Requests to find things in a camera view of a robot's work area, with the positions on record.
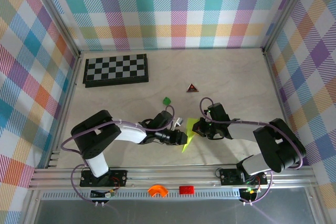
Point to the black and grey chessboard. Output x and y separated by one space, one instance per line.
115 69

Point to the small circuit board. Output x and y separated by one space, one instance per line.
103 193
249 192

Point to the grey metal panel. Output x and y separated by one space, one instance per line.
170 213

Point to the long aluminium base rail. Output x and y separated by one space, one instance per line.
170 175

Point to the aluminium side rail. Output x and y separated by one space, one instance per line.
281 103
66 103

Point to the orange curved plastic piece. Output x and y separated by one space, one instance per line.
157 190

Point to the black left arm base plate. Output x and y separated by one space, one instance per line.
118 178

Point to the small green cube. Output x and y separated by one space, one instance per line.
166 101

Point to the lime green paper sheet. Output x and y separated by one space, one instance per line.
189 129

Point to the aluminium frame post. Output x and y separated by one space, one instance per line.
287 11
58 15

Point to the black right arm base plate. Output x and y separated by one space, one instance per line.
228 176

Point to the red and black triangular piece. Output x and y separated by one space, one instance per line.
192 88

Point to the red plastic block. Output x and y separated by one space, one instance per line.
186 190

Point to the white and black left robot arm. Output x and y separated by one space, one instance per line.
131 134

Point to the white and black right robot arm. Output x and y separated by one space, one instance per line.
241 130

